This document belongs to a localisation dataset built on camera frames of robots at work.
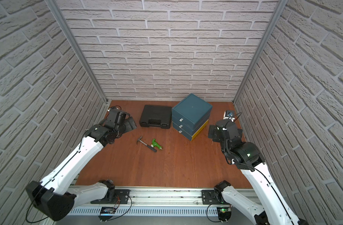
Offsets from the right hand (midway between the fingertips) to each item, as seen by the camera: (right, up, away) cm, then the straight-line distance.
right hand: (224, 127), depth 66 cm
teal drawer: (-18, -2, +20) cm, 27 cm away
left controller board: (-59, -43, +4) cm, 73 cm away
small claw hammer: (-49, -11, +30) cm, 59 cm away
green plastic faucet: (-38, -13, +27) cm, 48 cm away
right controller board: (+1, -44, +4) cm, 44 cm away
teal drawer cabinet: (-7, -4, +28) cm, 29 cm away
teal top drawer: (-14, +9, +19) cm, 25 cm away
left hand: (-49, +2, +11) cm, 51 cm away
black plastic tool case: (-39, +5, +37) cm, 54 cm away
